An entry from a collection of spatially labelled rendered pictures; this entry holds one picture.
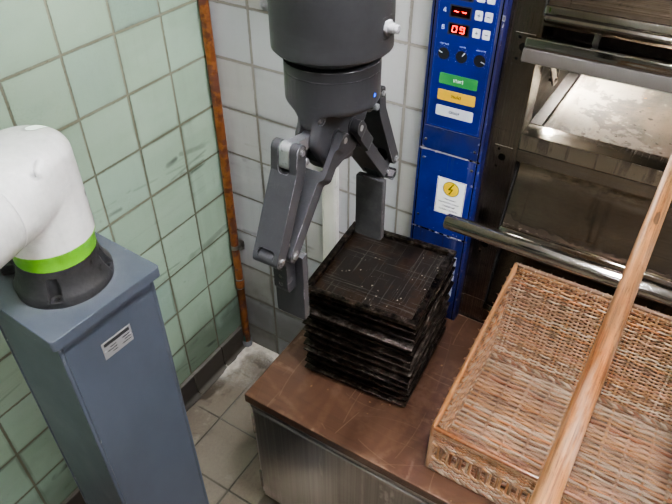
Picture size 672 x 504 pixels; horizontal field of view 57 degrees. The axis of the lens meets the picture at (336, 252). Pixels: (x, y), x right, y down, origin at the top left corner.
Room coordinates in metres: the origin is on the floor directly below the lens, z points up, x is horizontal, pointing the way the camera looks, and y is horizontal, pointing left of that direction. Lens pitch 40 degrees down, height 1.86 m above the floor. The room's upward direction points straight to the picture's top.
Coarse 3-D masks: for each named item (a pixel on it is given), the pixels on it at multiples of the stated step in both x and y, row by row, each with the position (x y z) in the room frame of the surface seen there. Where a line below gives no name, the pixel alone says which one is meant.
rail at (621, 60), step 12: (528, 36) 1.12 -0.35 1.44; (540, 48) 1.10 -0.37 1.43; (552, 48) 1.09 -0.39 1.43; (564, 48) 1.08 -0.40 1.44; (576, 48) 1.07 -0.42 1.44; (588, 48) 1.06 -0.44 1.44; (600, 60) 1.04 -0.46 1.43; (612, 60) 1.04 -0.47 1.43; (624, 60) 1.03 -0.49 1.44; (636, 60) 1.02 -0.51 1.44; (648, 60) 1.01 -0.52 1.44; (648, 72) 1.00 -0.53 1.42; (660, 72) 0.99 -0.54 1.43
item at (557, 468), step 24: (648, 216) 0.90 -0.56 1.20; (648, 240) 0.82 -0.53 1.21; (624, 288) 0.71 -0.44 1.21; (624, 312) 0.66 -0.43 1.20; (600, 336) 0.61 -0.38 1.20; (600, 360) 0.56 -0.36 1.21; (600, 384) 0.53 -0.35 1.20; (576, 408) 0.49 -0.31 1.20; (576, 432) 0.45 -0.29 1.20; (552, 456) 0.42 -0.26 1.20; (576, 456) 0.42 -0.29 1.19; (552, 480) 0.39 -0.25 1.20
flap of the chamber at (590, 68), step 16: (528, 48) 1.11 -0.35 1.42; (608, 48) 1.21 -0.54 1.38; (544, 64) 1.09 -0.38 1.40; (560, 64) 1.07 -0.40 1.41; (576, 64) 1.06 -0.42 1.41; (592, 64) 1.05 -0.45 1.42; (608, 64) 1.04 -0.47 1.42; (624, 80) 1.02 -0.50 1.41; (640, 80) 1.00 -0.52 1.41; (656, 80) 0.99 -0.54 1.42
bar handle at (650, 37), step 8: (552, 16) 1.14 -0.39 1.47; (560, 16) 1.14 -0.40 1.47; (560, 24) 1.13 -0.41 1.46; (568, 24) 1.12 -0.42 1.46; (576, 24) 1.12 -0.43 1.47; (584, 24) 1.11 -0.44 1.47; (592, 24) 1.10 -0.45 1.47; (600, 24) 1.10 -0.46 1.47; (600, 32) 1.10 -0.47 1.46; (608, 32) 1.09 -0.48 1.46; (616, 32) 1.08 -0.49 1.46; (624, 32) 1.07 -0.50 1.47; (632, 32) 1.07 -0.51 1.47; (640, 32) 1.06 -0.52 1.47; (648, 32) 1.06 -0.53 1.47; (600, 40) 1.09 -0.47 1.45; (640, 40) 1.06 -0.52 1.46; (648, 40) 1.05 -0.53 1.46; (656, 40) 1.05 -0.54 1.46; (664, 40) 1.04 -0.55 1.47
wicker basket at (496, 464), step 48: (528, 288) 1.14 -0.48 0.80; (576, 288) 1.10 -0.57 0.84; (480, 336) 0.99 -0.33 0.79; (528, 336) 1.10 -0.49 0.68; (576, 336) 1.05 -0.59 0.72; (624, 336) 1.01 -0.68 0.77; (480, 384) 1.01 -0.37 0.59; (528, 384) 1.01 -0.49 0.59; (576, 384) 1.00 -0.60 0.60; (624, 384) 0.96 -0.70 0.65; (432, 432) 0.78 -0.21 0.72; (480, 432) 0.87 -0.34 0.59; (528, 432) 0.87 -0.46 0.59; (624, 432) 0.87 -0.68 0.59; (480, 480) 0.72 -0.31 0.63; (528, 480) 0.68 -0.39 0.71; (576, 480) 0.75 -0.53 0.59; (624, 480) 0.75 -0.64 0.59
